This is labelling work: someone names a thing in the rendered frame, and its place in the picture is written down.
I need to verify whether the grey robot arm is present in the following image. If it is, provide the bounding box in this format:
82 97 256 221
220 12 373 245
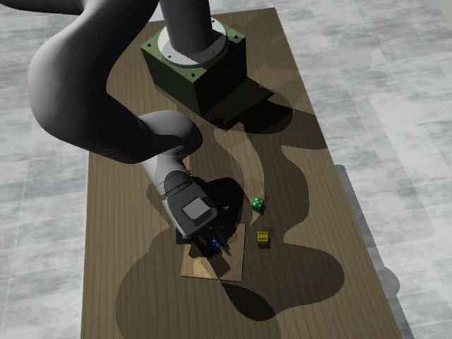
0 0 227 196

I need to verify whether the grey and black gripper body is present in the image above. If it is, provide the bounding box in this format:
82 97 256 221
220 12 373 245
163 180 219 237

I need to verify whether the green die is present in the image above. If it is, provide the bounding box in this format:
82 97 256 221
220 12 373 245
251 197 264 212

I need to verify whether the blue die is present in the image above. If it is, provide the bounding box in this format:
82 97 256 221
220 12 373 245
206 238 220 255

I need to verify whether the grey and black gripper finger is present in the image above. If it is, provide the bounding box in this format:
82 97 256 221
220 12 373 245
208 205 228 248
176 227 212 259

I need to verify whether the tan square mat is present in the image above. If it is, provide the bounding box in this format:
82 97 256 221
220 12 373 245
180 222 245 282

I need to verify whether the yellow die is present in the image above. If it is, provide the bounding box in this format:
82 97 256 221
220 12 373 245
257 232 268 245

